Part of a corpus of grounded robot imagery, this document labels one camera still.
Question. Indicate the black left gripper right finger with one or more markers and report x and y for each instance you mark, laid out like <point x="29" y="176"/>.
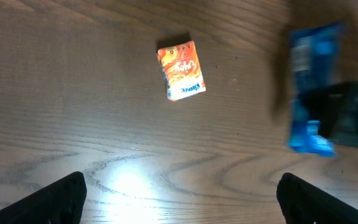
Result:
<point x="302" y="202"/>

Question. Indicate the blue snack wrapper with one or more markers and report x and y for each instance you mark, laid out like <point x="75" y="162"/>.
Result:
<point x="312" y="55"/>

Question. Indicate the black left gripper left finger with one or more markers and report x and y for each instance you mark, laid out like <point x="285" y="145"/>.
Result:
<point x="60" y="202"/>

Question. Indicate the orange small box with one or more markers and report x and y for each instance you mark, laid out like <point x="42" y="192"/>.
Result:
<point x="181" y="69"/>

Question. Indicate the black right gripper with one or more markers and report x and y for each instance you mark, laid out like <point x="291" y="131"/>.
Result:
<point x="336" y="109"/>

